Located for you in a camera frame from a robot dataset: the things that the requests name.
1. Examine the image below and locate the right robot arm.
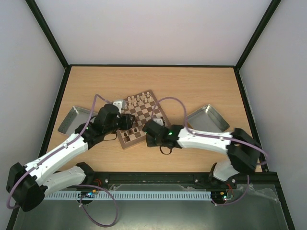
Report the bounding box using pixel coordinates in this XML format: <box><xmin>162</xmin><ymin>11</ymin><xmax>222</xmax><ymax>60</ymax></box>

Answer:
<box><xmin>142</xmin><ymin>119</ymin><xmax>261</xmax><ymax>188</ymax></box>

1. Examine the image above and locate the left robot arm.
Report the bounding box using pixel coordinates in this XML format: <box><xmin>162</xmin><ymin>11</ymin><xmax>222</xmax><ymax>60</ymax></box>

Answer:
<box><xmin>6</xmin><ymin>102</ymin><xmax>135</xmax><ymax>212</ymax></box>

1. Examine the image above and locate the wooden chess board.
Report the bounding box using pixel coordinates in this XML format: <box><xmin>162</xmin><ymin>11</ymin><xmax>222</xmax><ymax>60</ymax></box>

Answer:
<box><xmin>117</xmin><ymin>90</ymin><xmax>170</xmax><ymax>150</ymax></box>

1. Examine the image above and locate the left metal tray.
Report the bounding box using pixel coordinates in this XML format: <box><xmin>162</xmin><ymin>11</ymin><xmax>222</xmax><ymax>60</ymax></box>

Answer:
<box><xmin>58</xmin><ymin>106</ymin><xmax>90</xmax><ymax>136</ymax></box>

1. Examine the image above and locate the right metal tin tray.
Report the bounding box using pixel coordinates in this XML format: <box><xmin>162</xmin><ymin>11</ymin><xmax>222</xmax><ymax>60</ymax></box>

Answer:
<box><xmin>187</xmin><ymin>104</ymin><xmax>230</xmax><ymax>132</ymax></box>

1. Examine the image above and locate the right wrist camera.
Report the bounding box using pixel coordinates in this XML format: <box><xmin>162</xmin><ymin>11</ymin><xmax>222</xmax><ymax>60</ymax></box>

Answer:
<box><xmin>154</xmin><ymin>118</ymin><xmax>165</xmax><ymax>126</ymax></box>

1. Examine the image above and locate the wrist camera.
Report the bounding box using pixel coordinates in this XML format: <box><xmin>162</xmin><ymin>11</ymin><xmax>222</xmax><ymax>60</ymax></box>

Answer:
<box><xmin>154</xmin><ymin>118</ymin><xmax>165</xmax><ymax>126</ymax></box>
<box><xmin>112</xmin><ymin>99</ymin><xmax>126</xmax><ymax>113</ymax></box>

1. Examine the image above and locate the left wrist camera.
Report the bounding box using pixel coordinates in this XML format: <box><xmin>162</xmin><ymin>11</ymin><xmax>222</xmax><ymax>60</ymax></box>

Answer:
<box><xmin>112</xmin><ymin>99</ymin><xmax>126</xmax><ymax>113</ymax></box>

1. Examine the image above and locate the light blue slotted cable duct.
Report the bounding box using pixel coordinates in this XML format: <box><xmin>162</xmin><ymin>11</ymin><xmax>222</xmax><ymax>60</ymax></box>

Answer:
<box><xmin>45</xmin><ymin>190</ymin><xmax>212</xmax><ymax>201</ymax></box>

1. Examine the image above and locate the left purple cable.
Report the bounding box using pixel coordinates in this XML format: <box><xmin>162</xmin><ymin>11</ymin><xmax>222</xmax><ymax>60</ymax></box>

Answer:
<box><xmin>6</xmin><ymin>93</ymin><xmax>118</xmax><ymax>226</ymax></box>

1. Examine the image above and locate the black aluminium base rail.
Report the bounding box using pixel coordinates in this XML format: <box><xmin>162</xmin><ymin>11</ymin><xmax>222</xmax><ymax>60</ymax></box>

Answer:
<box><xmin>85</xmin><ymin>172</ymin><xmax>280</xmax><ymax>190</ymax></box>

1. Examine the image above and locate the black enclosure frame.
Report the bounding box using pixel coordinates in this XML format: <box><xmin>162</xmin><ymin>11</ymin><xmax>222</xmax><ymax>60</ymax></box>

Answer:
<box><xmin>7</xmin><ymin>0</ymin><xmax>295</xmax><ymax>230</ymax></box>

